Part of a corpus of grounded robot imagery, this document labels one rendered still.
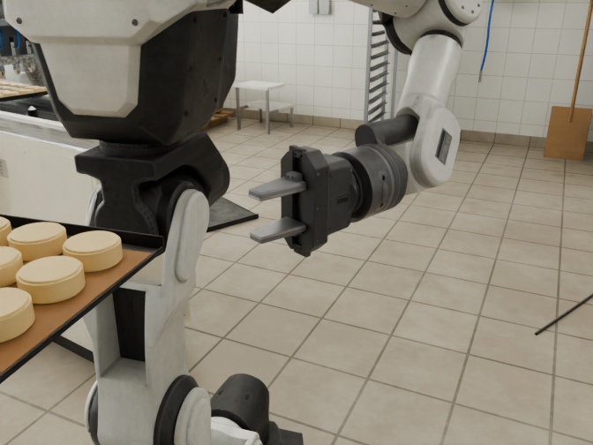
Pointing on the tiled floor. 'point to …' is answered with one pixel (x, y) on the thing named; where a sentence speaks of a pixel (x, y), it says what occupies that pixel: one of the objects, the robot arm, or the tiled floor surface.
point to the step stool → (262, 101)
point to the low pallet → (218, 119)
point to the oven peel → (570, 119)
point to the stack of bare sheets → (228, 214)
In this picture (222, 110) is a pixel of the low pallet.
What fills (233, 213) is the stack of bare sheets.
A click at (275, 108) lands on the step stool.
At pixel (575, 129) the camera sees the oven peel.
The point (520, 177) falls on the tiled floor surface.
